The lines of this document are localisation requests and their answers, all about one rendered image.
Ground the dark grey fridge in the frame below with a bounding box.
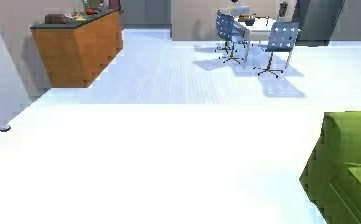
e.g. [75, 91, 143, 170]
[291, 0, 346, 47]

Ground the white dining table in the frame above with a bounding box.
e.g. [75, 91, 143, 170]
[233, 15, 302, 69]

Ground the brown wooden counter cabinet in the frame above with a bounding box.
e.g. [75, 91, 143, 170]
[30, 7, 125, 89]

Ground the brown bread loaf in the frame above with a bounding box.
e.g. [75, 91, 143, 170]
[44, 13, 71, 25]

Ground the blue perforated office chair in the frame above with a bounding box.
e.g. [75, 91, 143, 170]
[253, 21, 300, 79]
[215, 9, 251, 65]

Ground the green sofa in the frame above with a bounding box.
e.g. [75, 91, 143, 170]
[298, 111, 361, 224]

